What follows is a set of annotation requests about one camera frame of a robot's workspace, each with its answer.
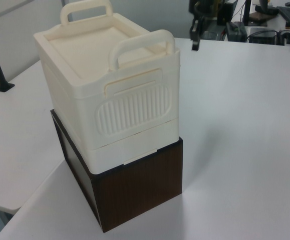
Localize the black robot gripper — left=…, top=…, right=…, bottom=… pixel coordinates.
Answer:
left=189, top=15, right=203, bottom=52

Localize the black computer box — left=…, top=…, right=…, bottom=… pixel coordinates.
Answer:
left=216, top=0, right=238, bottom=26

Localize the black monitor stand pole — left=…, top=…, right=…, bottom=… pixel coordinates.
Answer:
left=242, top=0, right=252, bottom=26

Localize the black flat device box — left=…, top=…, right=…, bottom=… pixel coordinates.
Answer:
left=247, top=28, right=278, bottom=45

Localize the brown desk pad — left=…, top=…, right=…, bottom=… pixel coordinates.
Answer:
left=250, top=11, right=268, bottom=27

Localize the black keyboard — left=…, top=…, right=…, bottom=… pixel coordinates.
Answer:
left=276, top=6, right=290, bottom=28

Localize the dark brown wooden box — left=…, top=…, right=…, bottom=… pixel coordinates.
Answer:
left=50, top=108, right=184, bottom=227

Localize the cream plastic cabinet with handles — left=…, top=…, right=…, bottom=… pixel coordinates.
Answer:
left=33, top=0, right=181, bottom=175

